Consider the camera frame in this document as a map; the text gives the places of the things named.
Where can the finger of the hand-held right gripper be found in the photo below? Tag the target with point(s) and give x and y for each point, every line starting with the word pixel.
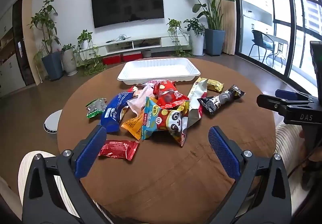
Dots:
pixel 270 103
pixel 286 93

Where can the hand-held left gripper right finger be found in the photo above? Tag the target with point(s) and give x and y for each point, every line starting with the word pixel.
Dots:
pixel 224 153

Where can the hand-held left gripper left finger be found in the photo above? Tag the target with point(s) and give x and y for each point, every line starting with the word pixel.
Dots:
pixel 90 151

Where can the small dark red foil packet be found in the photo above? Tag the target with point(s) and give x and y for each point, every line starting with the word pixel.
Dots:
pixel 118 149

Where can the small green snack packet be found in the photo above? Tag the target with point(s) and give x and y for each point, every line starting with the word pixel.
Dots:
pixel 96 107

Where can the blue snack packet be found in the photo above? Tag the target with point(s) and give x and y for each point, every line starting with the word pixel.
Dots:
pixel 113 110

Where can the orange snack packet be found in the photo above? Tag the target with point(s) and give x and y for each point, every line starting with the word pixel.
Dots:
pixel 132 125

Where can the black snack packet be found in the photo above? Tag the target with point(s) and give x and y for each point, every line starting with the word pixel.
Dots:
pixel 217 100

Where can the long white silver snack packet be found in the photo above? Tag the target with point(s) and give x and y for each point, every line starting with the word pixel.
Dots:
pixel 196 103

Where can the gold snack packet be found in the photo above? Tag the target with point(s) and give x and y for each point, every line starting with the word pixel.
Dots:
pixel 213 84

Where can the pink snack packet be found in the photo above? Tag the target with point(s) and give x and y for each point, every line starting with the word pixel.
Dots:
pixel 138 100

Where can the colourful panda snack packet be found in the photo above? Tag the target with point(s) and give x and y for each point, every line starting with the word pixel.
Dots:
pixel 161 119

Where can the bright red snack packet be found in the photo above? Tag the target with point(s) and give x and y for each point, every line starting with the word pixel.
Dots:
pixel 168 95

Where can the white plastic tray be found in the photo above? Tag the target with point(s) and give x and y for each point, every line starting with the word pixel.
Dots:
pixel 158 70

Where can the person's right hand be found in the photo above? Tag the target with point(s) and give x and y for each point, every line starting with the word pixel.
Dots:
pixel 301 134

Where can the white round stool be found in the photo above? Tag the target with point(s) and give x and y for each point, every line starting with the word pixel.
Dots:
pixel 51 123

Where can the small white balcony table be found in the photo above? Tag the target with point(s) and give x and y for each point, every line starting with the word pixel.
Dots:
pixel 279 40

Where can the black balcony chair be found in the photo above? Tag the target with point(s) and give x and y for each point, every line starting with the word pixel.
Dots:
pixel 259 37

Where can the broad-leaf plant in blue-grey pot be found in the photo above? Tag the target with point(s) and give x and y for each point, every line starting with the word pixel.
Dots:
pixel 214 41

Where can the beige curtain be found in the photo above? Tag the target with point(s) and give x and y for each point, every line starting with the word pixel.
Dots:
pixel 229 25

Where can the plant in white ribbed pot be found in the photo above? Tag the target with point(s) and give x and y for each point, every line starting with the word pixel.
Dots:
pixel 68 61

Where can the red storage box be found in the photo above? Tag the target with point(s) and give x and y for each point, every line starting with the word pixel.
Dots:
pixel 132 57
pixel 112 59

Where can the black-framed glass door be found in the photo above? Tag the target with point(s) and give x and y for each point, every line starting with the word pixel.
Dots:
pixel 289 0

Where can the leafy tree in blue-grey pot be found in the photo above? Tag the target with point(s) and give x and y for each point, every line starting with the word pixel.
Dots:
pixel 52 65

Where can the bushy plant in white pot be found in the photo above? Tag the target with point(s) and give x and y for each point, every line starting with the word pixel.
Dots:
pixel 197 42

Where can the small grey pot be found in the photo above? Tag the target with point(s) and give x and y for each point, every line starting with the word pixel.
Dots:
pixel 147 53

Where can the trailing pothos plant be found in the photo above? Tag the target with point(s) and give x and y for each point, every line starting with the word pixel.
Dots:
pixel 85 37

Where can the white and wood cabinet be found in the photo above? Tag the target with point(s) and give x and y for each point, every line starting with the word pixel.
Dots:
pixel 10 70

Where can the black set-top box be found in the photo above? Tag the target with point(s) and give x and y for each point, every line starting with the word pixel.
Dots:
pixel 144 44

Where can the white television stand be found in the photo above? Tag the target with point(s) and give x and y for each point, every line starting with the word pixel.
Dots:
pixel 164 42

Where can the small trailing vine plant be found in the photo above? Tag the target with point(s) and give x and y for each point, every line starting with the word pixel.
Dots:
pixel 174 25

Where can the black wall television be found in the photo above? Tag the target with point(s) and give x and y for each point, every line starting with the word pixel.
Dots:
pixel 127 5

